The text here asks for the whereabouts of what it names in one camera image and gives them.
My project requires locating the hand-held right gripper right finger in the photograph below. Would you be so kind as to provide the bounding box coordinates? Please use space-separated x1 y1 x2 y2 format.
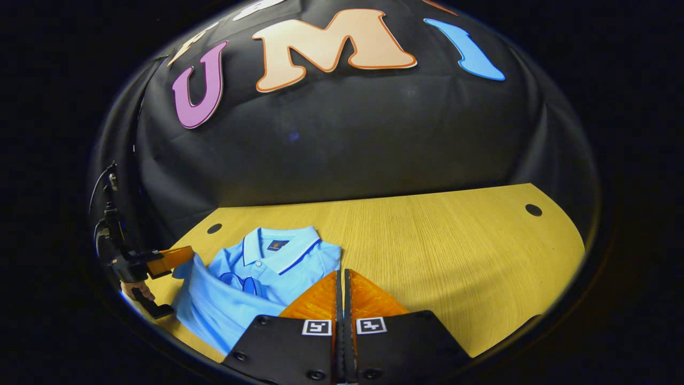
344 268 472 385

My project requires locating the black backdrop cloth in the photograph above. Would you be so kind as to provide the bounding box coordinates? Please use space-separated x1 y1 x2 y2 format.
91 0 596 252

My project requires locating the light blue polo T-shirt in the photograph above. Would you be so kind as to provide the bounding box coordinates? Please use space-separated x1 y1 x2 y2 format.
171 226 343 357

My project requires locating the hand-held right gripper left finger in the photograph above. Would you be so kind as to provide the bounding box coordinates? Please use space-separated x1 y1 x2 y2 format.
221 269 343 385

